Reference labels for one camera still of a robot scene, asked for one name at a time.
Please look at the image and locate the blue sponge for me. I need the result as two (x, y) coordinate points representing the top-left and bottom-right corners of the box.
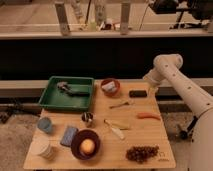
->
(60, 126), (78, 147)

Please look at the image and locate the dark brown bowl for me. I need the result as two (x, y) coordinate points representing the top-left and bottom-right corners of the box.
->
(71, 129), (100, 160)

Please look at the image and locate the white cup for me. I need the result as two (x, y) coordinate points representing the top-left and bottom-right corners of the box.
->
(31, 137), (54, 159)

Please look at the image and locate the orange carrot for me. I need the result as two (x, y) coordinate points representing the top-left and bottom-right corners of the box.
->
(137, 113), (160, 120)

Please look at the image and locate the blue cup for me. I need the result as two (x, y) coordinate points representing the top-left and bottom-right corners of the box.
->
(37, 117), (53, 134)

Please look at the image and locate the black camera on stand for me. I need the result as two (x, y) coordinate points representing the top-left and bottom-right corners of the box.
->
(148, 0), (213, 29)

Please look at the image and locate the white object in red bowl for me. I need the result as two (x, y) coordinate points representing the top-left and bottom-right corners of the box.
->
(102, 81), (116, 92)

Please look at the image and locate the small metal cup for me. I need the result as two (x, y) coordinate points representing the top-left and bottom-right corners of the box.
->
(81, 112), (93, 127)

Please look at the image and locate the bunch of dark grapes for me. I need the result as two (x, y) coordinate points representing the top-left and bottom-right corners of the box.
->
(126, 146), (159, 163)

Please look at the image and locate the wooden table board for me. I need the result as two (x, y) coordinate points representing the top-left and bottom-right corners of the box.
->
(24, 82), (176, 170)

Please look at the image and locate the grey tool in tray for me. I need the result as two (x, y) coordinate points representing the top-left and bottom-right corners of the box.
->
(57, 82), (90, 97)

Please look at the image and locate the orange ball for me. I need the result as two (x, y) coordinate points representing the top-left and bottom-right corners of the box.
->
(80, 139), (95, 155)

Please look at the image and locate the green plastic tray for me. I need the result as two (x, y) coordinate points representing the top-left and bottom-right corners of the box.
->
(39, 76), (94, 112)

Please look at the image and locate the red bowl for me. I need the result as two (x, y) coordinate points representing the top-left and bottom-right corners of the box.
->
(101, 78), (120, 97)

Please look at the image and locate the black eraser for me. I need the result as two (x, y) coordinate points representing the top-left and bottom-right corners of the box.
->
(129, 90), (147, 98)

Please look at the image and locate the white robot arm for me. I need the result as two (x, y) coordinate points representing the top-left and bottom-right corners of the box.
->
(143, 54), (213, 171)

